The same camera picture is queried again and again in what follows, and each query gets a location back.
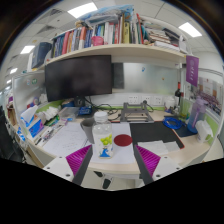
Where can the clear plastic water bottle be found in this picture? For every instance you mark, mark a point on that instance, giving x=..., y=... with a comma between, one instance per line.
x=102, y=140

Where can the grey metal laptop stand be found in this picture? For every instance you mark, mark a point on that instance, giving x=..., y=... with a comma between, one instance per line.
x=136, y=115

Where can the blue tissue box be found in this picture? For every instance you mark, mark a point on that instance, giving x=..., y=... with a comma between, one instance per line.
x=33, y=126

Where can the flat round red coaster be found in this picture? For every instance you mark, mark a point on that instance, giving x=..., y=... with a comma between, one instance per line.
x=123, y=140

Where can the grey mug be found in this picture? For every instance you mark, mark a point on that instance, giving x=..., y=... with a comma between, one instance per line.
x=86, y=128

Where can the black rectangular panel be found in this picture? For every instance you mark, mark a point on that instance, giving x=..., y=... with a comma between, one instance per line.
x=118, y=76

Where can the purple translucent water bottle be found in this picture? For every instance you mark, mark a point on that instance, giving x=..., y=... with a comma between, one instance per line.
x=196, y=115

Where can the black computer monitor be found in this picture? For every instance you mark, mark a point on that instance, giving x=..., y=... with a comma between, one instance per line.
x=78, y=78

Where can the white paper on mat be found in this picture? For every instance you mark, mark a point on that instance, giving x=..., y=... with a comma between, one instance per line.
x=153, y=147

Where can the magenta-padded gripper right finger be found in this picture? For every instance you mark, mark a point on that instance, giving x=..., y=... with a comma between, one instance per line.
x=148, y=160

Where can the clear plastic box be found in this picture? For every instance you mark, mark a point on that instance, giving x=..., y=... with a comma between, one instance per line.
x=68, y=113

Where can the white wall socket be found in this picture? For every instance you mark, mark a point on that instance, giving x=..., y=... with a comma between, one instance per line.
x=146, y=100
x=133, y=100
x=158, y=100

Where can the wall shelf with books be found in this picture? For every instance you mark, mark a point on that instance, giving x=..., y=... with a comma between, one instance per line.
x=110, y=40

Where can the handwritten white paper sheet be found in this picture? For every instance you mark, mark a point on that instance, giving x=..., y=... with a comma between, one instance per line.
x=66, y=140

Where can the photo poster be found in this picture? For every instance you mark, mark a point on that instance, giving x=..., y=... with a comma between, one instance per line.
x=210, y=95

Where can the dark wine bottle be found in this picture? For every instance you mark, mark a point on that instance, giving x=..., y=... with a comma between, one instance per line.
x=178, y=95

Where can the white round container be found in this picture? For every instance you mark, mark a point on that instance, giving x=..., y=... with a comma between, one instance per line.
x=170, y=103

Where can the blue electronic device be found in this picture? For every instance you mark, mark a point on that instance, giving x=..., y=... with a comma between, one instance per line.
x=85, y=111

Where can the black desk mat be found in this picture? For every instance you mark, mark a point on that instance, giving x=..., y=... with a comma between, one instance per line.
x=150, y=131

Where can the dark blue pad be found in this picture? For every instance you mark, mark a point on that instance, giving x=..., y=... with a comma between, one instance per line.
x=182, y=131

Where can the white tissue pile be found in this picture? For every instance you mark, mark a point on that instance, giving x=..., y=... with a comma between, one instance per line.
x=51, y=113

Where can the blank white paper sheet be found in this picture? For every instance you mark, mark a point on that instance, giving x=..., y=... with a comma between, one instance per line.
x=121, y=153

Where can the purple hanging banner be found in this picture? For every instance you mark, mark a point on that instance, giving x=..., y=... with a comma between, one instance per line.
x=192, y=70

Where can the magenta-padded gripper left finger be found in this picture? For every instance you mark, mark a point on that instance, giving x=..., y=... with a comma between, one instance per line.
x=78, y=160

